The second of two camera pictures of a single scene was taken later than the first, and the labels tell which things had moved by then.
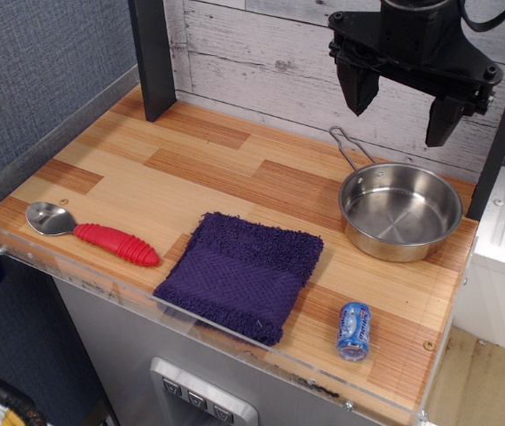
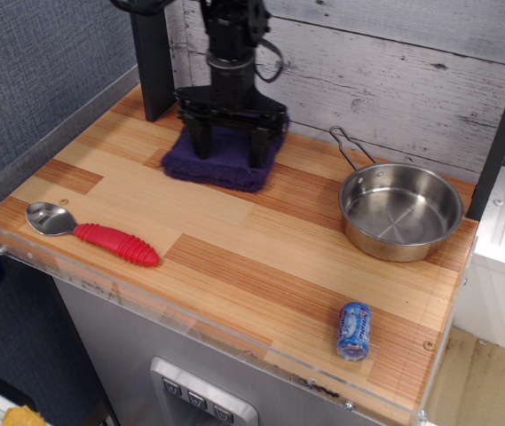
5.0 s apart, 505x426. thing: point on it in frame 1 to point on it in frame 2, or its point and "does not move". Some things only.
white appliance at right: (498, 304) does not move
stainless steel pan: (396, 211) does not move
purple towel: (241, 275) to (229, 162)
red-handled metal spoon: (51, 218) does not move
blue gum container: (354, 331) does not move
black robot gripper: (418, 43) to (232, 98)
